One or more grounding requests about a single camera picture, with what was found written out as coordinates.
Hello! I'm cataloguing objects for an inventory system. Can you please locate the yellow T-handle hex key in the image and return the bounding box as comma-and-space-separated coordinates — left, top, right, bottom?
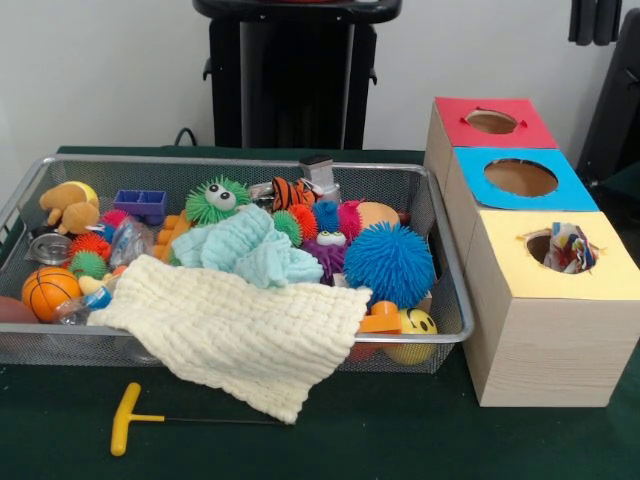
110, 382, 296, 457

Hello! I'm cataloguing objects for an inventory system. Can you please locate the green spiky ball with eyes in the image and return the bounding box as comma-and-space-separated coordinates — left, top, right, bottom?
184, 177, 251, 226

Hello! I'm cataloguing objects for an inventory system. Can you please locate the orange toy building brick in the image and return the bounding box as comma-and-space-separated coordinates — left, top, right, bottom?
358, 301, 403, 335

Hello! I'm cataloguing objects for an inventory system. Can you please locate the brown plush toy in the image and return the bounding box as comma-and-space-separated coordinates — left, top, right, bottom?
38, 180, 101, 235

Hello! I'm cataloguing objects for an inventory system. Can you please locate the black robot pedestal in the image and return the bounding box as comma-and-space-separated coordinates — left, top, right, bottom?
192, 0, 404, 150

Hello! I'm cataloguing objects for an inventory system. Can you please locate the shallow silver mesh bin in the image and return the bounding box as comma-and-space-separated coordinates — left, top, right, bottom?
0, 153, 475, 375

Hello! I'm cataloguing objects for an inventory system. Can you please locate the black panel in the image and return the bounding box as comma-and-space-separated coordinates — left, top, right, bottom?
574, 8, 640, 176

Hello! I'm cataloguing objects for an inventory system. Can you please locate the yellow smiley face ball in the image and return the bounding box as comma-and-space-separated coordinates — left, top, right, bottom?
384, 308, 439, 365

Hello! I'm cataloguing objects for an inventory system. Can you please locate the wooden box with three holes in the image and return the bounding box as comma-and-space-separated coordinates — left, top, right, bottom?
423, 96, 640, 407

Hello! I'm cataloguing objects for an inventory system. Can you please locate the white tie-dye print cloth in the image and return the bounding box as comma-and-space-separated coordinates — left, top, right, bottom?
542, 221, 600, 275

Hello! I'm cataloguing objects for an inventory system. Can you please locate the large blue spiky ball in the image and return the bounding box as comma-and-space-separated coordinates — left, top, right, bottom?
343, 222, 435, 310

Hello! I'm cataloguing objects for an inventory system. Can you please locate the dark green table cloth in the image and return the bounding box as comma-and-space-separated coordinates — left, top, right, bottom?
577, 159, 640, 211
0, 144, 640, 480

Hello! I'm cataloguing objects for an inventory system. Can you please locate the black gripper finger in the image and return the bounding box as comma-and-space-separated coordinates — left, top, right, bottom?
568, 0, 596, 47
594, 0, 624, 46

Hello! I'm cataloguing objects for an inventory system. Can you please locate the purple spiky ball with eyes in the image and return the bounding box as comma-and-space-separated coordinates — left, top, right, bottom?
301, 229, 351, 286

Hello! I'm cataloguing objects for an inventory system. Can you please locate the cream waffle cloth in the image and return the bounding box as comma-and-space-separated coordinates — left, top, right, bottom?
85, 253, 374, 425

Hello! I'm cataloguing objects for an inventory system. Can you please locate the orange toy basketball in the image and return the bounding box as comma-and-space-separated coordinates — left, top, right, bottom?
21, 266, 83, 322

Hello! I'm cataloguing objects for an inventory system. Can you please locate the light blue waffle cloth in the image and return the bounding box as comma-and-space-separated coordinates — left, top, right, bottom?
169, 203, 325, 290

